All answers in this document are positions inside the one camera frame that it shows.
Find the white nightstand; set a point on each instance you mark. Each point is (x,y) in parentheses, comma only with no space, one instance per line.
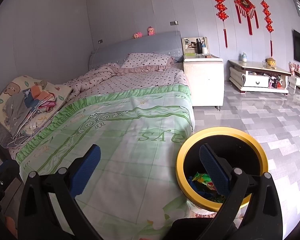
(205,80)

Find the yellow rimmed black trash bin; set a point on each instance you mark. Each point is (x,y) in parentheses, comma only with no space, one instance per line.
(215,131)

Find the diamond red knot decoration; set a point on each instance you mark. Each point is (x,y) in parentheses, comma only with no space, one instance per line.
(244,3)

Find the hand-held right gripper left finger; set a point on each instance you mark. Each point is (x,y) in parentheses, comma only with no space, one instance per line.
(87,172)

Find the white low cabinet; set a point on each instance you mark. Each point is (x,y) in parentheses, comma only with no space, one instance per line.
(255,80)

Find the clear plastic bottle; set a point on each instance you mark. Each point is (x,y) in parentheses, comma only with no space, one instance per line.
(244,57)

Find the pink dotted duvet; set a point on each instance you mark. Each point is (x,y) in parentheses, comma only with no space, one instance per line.
(95,77)

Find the bear print folded quilt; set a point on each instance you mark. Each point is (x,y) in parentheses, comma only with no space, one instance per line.
(62,90)

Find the black bottle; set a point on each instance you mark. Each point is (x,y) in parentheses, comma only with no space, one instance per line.
(198,46)

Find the grey cartoon print garment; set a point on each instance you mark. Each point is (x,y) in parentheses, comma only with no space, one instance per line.
(15,107)

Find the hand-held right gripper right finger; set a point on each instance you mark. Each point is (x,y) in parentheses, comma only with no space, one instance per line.
(215,172)

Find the pink figurine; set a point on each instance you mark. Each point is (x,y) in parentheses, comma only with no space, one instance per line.
(295,67)

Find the grey folded blanket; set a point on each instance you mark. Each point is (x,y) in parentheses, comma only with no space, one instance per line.
(1,132)

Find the grey blue headboard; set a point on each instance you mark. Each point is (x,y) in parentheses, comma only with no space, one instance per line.
(140,42)

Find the pink plush doll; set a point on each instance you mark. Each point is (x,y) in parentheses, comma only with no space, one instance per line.
(137,35)
(151,31)

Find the person's dark clothing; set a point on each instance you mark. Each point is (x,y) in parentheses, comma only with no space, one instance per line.
(195,230)

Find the large green snack packet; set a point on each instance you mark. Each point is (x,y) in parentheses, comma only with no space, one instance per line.
(202,178)

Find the yellow toy figure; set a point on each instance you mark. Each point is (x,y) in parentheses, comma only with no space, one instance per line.
(271,62)

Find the long red knot decoration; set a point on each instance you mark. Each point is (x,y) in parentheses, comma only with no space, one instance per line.
(220,5)
(267,17)

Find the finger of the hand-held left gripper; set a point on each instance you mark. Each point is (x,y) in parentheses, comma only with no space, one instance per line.
(6,168)

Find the pink dotted bed sheet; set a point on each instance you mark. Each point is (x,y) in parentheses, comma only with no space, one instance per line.
(140,80)

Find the green floral blanket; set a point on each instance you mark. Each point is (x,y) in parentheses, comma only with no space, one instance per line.
(115,142)

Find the pink dotted pillow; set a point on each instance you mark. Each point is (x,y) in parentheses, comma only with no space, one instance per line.
(147,61)

